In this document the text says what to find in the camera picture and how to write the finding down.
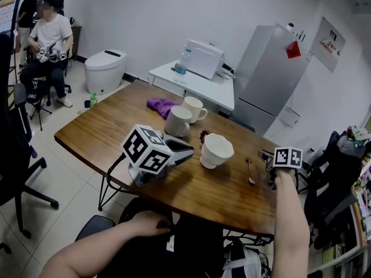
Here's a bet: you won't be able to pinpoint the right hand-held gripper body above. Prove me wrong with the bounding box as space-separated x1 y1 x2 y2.
257 146 303 191

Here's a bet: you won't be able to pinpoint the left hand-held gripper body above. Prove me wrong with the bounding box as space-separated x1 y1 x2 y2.
121 124 195 188

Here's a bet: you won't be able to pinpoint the metal spoon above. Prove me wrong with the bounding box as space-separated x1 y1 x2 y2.
246 157 256 186

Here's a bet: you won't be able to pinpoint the white fluted cup container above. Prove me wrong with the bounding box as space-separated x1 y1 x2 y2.
199 133 235 170

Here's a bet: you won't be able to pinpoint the person's right forearm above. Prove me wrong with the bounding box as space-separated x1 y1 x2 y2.
270 167 311 278

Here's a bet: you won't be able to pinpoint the person's left forearm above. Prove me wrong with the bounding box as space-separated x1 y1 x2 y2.
38 214 140 278

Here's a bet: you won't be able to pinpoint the person's left hand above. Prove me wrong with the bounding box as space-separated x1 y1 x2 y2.
129 210 172 237

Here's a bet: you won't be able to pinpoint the white mug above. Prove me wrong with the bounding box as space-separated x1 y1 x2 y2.
181 96 209 125
164 105 194 138

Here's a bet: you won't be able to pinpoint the purple cloth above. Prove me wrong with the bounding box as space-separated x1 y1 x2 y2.
146 97 183 120

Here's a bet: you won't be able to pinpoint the black office chair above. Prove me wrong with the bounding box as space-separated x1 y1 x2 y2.
303 130 366 250
0 33 60 255

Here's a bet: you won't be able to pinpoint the black metal table leg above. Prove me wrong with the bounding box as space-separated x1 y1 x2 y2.
97 174 137 213

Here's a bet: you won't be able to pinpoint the colourful bag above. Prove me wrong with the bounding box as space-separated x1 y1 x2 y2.
345 125 371 151

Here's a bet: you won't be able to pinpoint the silver refrigerator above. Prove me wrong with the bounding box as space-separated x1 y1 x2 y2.
231 23 311 137

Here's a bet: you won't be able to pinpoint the white desk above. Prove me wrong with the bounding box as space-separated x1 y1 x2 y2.
148 59 235 113

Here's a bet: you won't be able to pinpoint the clear water bottle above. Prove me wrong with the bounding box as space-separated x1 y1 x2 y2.
173 53 188 84

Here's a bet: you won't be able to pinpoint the black stool seat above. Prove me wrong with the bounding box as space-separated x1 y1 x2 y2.
74 214 117 243

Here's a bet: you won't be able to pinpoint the white toilet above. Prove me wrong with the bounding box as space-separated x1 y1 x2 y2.
84 49 128 96

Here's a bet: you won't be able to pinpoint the person's black trousers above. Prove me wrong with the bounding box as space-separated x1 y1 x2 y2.
96 196 227 278

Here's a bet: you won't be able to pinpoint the red paper decoration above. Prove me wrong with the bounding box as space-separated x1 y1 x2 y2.
286 41 302 59

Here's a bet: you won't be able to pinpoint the white box appliance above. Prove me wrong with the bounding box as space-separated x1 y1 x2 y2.
183 39 226 80

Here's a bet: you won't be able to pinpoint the white grey backpack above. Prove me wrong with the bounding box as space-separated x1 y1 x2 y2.
220 235 272 278

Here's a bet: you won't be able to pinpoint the black tripod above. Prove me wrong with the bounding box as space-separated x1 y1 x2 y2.
27 79 53 132

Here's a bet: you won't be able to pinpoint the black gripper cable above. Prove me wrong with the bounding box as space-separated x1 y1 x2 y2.
105 152 140 197

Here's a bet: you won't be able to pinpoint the white wall box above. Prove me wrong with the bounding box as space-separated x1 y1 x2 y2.
279 105 301 129

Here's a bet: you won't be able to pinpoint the brown beaded bracelet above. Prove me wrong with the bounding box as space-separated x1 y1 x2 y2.
199 129 212 145

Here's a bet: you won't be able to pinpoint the wall poster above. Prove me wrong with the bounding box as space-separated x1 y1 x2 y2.
309 16 347 74

